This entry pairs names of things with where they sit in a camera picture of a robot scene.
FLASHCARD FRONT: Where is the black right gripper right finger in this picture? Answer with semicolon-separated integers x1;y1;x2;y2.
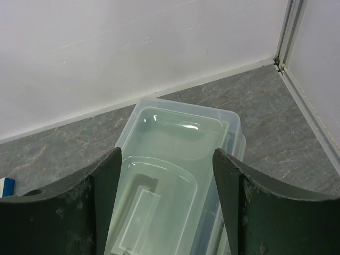
213;148;339;254

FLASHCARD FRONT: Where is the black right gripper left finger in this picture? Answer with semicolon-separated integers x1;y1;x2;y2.
1;148;122;254

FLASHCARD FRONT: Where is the translucent green tool box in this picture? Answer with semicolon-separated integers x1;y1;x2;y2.
105;98;246;254

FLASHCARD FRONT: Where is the blue white small box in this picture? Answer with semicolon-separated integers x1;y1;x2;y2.
0;177;15;198

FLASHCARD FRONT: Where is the aluminium frame post right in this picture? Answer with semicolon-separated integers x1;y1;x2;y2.
274;0;307;74

